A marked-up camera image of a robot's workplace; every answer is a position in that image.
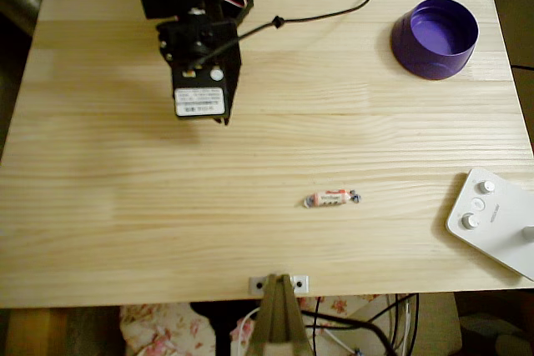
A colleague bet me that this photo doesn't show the white red candy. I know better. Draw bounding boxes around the white red candy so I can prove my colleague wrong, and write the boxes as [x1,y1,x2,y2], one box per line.
[302,188,362,209]

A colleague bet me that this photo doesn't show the purple plastic bowl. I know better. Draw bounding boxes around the purple plastic bowl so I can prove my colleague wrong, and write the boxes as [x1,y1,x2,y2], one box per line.
[390,0,481,81]

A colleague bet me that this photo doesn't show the floral fabric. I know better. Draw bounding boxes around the floral fabric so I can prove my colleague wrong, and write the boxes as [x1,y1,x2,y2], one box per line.
[119,293,376,356]

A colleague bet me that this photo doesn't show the white lamp base with knobs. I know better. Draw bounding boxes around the white lamp base with knobs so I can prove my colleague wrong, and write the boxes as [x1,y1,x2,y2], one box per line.
[445,167,534,282]

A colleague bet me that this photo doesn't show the brown wooden table leg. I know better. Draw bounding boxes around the brown wooden table leg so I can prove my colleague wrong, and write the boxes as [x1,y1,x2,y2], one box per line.
[6,308,70,356]

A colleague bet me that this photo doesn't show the black camera box white label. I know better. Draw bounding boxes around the black camera box white label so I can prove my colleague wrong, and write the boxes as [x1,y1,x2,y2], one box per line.
[170,58,230,119]

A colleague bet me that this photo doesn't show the long black camera cable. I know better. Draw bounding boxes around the long black camera cable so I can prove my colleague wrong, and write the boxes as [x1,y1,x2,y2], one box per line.
[189,0,394,68]

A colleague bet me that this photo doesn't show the silver metal bracket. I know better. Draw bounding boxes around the silver metal bracket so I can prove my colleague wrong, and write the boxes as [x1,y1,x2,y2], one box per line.
[249,275,310,293]

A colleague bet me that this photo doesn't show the white cable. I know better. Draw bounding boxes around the white cable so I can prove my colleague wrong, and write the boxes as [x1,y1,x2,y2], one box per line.
[230,305,262,356]

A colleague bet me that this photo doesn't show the thick black cable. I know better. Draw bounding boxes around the thick black cable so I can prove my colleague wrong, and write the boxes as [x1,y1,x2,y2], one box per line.
[300,308,400,356]

